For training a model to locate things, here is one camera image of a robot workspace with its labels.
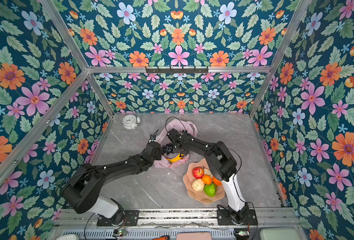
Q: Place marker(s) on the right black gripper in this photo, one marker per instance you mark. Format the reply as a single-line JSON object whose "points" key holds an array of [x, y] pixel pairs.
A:
{"points": [[175, 146]]}

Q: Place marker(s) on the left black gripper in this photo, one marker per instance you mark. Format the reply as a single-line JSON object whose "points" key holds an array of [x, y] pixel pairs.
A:
{"points": [[159, 153]]}

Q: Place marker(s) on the fake purple grapes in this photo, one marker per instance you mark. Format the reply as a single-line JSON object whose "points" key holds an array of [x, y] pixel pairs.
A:
{"points": [[168, 149]]}

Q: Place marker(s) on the fake yellow banana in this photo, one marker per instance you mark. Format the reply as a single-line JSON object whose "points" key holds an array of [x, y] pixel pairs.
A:
{"points": [[176, 158]]}

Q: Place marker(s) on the pink plastic bag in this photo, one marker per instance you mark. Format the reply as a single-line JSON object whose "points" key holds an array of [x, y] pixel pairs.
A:
{"points": [[162, 139]]}

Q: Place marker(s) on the fake red apple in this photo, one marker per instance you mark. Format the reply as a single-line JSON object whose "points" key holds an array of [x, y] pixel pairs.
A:
{"points": [[198, 172]]}

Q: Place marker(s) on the pink wavy bowl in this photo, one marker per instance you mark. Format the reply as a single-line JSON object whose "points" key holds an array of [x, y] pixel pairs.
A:
{"points": [[201, 197]]}

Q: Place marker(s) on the fake orange tangerine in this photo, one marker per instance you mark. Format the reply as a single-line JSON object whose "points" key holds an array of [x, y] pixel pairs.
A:
{"points": [[206, 179]]}

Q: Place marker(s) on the fake beige garlic bulb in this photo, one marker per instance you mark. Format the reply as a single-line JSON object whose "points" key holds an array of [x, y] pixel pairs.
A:
{"points": [[198, 185]]}

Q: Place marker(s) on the fake green apple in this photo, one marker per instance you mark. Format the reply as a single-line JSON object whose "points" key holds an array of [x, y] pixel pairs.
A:
{"points": [[211, 190]]}

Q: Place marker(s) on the fake beige ginger root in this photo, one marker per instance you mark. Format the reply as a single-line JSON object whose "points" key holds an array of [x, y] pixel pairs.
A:
{"points": [[207, 172]]}

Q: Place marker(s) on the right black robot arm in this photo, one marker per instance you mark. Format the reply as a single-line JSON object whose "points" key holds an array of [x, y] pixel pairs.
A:
{"points": [[222, 165]]}

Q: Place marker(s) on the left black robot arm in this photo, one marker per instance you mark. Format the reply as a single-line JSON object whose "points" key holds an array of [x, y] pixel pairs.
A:
{"points": [[82, 191]]}

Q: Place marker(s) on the white alarm clock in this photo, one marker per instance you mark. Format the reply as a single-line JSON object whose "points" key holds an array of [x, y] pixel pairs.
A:
{"points": [[131, 122]]}

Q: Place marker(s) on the pink box at bottom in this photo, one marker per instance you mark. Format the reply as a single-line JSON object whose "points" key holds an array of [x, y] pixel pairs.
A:
{"points": [[194, 236]]}

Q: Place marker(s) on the white object bottom left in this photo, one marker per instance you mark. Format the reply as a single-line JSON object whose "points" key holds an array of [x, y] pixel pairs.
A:
{"points": [[68, 237]]}

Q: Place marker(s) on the pale green box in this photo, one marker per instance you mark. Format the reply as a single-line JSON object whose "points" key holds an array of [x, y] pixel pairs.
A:
{"points": [[279, 234]]}

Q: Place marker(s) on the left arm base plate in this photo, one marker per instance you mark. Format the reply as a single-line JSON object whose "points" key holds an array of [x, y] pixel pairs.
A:
{"points": [[120, 218]]}

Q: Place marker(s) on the black hook rail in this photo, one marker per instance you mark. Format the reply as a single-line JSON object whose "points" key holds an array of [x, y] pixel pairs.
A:
{"points": [[176, 70]]}

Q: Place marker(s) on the orange tool handle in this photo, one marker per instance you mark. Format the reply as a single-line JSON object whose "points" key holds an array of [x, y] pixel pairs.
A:
{"points": [[162, 238]]}

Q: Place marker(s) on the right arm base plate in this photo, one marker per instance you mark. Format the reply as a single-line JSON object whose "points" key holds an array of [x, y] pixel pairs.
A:
{"points": [[224, 218]]}

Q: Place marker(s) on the aluminium mounting rail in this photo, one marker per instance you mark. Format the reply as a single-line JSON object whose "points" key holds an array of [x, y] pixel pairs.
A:
{"points": [[184, 218]]}

